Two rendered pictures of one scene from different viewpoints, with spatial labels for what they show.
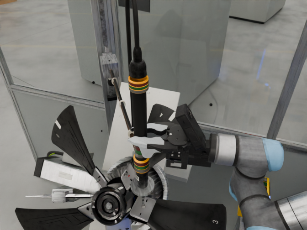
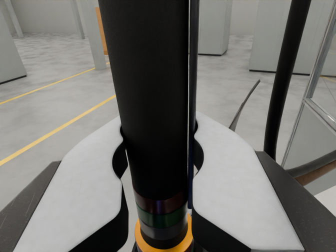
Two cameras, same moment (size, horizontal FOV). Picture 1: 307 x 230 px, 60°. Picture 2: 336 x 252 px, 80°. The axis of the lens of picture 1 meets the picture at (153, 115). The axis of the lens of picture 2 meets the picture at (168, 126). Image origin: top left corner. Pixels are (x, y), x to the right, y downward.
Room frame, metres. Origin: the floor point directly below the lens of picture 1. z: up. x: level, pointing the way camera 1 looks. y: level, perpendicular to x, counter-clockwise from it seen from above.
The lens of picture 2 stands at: (0.49, -0.06, 1.56)
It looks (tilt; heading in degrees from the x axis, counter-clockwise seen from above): 31 degrees down; 81
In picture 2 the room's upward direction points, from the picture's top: 3 degrees counter-clockwise
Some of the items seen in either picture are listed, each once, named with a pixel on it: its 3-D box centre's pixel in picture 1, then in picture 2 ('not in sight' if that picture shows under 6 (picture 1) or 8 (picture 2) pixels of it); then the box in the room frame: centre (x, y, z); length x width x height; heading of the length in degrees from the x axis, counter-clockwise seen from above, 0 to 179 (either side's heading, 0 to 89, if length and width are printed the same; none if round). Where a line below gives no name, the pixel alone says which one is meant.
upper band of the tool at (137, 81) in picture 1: (138, 83); not in sight; (0.50, 0.03, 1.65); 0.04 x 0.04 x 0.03
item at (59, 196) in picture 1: (60, 196); not in sight; (0.62, 0.36, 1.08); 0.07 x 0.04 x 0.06; 81
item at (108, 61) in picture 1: (109, 65); not in sight; (1.10, 0.20, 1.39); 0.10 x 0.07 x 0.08; 16
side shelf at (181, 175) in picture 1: (161, 156); not in sight; (1.06, -0.04, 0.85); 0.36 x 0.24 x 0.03; 71
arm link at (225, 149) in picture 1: (222, 148); not in sight; (0.47, -0.17, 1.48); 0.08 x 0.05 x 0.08; 171
